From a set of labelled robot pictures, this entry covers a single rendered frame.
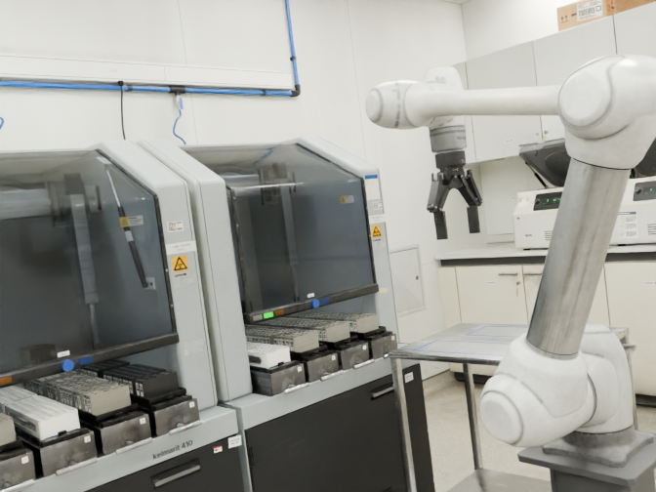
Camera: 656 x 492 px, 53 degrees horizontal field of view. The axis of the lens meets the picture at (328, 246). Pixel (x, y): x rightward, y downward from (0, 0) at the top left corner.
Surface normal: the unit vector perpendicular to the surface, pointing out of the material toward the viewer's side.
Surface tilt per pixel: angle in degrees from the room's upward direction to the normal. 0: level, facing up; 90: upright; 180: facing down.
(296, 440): 90
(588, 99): 84
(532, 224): 90
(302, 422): 90
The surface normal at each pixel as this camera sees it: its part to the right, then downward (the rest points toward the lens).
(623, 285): -0.76, 0.13
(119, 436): 0.66, -0.04
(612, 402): 0.48, 0.13
